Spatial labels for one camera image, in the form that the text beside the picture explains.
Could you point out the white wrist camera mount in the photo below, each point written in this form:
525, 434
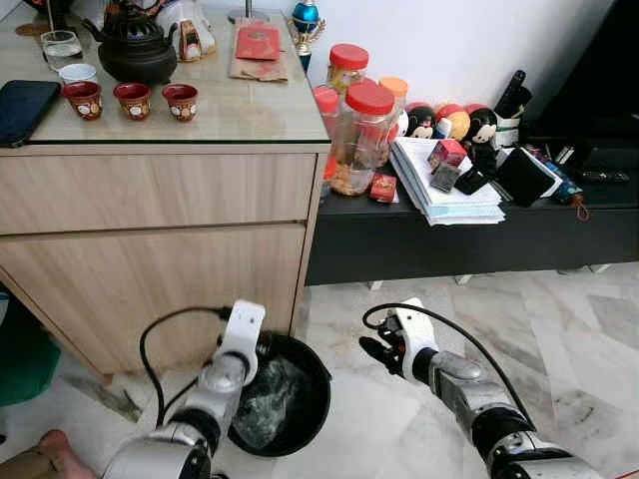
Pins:
243, 334
417, 334

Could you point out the stack of white papers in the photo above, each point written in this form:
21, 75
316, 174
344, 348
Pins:
444, 200

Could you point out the small red gift box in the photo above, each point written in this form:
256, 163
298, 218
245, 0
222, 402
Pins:
383, 188

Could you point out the dark green object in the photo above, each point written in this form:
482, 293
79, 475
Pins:
25, 354

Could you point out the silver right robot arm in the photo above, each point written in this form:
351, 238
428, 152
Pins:
469, 389

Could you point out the orange-lid plastic jar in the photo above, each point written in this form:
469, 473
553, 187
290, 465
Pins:
394, 95

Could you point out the black smartphone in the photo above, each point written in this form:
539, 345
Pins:
25, 110

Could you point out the blue gold trophy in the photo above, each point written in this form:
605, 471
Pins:
306, 25

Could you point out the brown paper envelope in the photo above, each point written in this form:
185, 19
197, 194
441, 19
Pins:
255, 70

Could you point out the yellow-filled red-lid jar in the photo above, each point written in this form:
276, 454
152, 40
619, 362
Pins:
347, 65

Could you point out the red envelope packet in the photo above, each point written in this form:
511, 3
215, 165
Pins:
259, 43

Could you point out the black mouse plush toy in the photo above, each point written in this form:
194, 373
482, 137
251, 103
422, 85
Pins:
482, 125
421, 120

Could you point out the large red-lid snack jar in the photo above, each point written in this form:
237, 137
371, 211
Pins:
364, 140

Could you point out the long black TV cabinet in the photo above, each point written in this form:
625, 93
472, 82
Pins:
479, 239

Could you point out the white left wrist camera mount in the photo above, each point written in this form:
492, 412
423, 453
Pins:
243, 334

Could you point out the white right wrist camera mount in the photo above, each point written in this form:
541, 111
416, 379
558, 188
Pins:
417, 334

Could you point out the person's bare foot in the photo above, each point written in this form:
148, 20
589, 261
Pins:
60, 454

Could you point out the light wooden drawer cabinet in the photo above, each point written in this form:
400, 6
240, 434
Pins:
150, 230

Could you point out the black television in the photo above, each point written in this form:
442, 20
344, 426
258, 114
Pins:
599, 70

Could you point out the red patterned tea cup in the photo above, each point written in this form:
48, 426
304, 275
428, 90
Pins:
83, 100
181, 103
132, 101

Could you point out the black round rubbish bin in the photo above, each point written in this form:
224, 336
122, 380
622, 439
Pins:
315, 389

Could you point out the small red-lid plastic jar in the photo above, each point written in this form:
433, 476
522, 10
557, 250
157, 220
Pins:
324, 110

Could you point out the black iron teapot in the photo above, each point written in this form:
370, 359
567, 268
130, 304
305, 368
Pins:
135, 50

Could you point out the clear plastic bag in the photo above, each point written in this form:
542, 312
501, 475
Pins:
268, 404

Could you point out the white printed bag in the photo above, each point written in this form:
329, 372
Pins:
190, 30

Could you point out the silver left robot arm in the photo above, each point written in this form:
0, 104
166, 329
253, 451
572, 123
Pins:
200, 399

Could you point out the black remote control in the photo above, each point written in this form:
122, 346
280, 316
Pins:
513, 95

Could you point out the small white cup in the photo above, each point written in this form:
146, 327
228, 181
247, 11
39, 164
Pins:
77, 72

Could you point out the black leather wallet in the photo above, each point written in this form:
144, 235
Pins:
527, 178

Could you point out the red pink card box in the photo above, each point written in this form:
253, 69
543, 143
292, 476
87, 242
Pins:
446, 155

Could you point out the clear drinking glass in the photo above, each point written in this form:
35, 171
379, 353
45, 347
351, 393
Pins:
62, 48

